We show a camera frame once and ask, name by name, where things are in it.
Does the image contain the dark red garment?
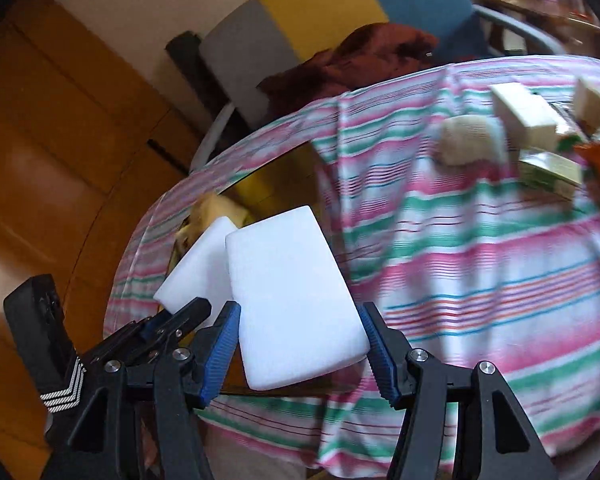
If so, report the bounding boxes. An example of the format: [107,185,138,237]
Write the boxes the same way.
[257,22,441,111]

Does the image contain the wooden desk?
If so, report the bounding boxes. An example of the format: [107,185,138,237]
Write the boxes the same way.
[472,0,600,41]

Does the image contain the white striped snack packet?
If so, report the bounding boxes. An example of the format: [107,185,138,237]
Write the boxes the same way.
[517,150,586,198]

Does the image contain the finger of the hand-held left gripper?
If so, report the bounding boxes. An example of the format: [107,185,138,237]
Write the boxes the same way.
[86,315,171,362]
[130,296,212,367]

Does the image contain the long cream carton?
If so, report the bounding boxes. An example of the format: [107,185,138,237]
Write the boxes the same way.
[490,82,566,153]

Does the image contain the grey yellow blue chair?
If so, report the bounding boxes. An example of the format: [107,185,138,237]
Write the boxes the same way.
[187,0,568,176]

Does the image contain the yellow sponge block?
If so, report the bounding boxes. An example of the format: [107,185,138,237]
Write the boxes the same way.
[187,194,248,241]

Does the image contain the striped tablecloth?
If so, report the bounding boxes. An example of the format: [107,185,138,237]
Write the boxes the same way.
[102,52,600,476]

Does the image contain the white melamine sponge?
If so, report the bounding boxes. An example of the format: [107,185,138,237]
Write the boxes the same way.
[152,216,241,333]
[224,204,372,392]

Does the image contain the wooden wardrobe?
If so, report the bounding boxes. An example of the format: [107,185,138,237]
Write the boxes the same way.
[0,0,201,461]

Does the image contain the cream printed carton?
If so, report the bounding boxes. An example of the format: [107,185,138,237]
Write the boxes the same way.
[572,77,600,133]

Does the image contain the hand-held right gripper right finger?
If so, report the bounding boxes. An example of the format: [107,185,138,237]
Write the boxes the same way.
[357,301,556,480]

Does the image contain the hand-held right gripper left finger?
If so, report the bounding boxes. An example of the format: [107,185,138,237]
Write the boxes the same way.
[42,301,242,480]

